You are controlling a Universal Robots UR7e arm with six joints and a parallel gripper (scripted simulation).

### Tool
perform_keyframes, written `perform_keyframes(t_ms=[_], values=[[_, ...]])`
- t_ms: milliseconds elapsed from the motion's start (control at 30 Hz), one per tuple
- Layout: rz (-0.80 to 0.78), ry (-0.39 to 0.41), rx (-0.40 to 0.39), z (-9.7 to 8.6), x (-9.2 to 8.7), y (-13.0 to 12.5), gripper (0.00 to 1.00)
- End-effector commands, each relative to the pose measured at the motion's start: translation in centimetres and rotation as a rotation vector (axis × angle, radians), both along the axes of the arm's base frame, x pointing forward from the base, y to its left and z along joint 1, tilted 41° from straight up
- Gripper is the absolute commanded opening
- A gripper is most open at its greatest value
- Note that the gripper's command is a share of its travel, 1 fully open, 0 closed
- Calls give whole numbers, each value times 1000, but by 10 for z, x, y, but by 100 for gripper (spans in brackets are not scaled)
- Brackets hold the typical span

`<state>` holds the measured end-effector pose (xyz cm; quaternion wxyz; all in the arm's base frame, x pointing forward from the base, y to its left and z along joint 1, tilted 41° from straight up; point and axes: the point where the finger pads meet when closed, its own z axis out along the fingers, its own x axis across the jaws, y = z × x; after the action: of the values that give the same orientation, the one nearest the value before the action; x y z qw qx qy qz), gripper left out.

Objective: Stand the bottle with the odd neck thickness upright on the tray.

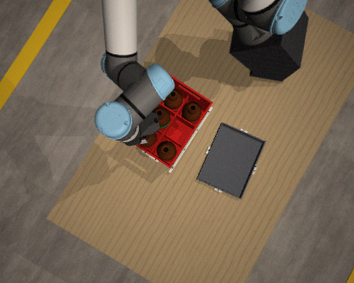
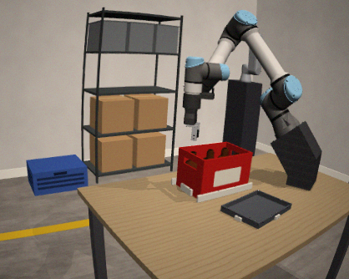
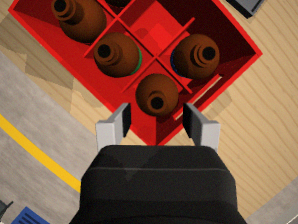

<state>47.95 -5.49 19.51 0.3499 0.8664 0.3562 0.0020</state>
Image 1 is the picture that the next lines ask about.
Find red divided crate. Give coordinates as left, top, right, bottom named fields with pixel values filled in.
left=136, top=82, right=209, bottom=168

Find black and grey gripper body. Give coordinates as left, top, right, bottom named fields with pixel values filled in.
left=119, top=112, right=161, bottom=146

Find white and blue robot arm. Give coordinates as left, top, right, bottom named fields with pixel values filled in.
left=95, top=0, right=307, bottom=141

